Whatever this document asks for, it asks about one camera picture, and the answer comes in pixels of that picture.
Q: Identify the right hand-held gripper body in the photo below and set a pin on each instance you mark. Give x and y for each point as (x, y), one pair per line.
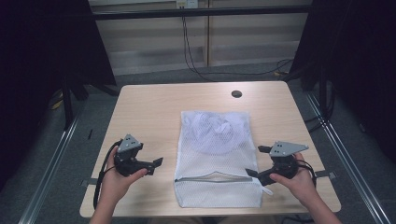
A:
(285, 149)

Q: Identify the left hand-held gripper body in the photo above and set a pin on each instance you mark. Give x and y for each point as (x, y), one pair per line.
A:
(128, 161)

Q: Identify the white mesh laundry bag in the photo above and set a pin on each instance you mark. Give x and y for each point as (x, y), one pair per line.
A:
(218, 165)

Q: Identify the person's left hand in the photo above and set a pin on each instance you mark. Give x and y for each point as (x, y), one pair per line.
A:
(115, 186)

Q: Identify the person's right hand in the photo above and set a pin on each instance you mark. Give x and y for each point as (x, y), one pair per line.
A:
(300, 185)

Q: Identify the grey tape strip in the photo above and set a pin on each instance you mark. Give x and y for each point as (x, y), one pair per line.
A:
(327, 174)
(90, 182)

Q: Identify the small black floor object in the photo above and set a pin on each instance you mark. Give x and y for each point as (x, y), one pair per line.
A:
(90, 134)

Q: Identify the white garment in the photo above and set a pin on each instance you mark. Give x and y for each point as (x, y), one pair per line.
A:
(213, 132)

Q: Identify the black stand leg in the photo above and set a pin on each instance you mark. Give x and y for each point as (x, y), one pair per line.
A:
(67, 105)

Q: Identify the black curtain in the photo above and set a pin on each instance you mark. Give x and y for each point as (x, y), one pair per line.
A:
(358, 62)
(37, 62)

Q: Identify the black horizontal metal bar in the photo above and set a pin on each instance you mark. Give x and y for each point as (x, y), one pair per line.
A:
(193, 13)

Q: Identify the metal floor rail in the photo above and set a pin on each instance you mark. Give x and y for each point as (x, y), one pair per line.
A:
(49, 168)
(348, 155)

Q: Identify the white wall outlet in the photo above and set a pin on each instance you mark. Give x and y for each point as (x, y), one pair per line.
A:
(186, 3)

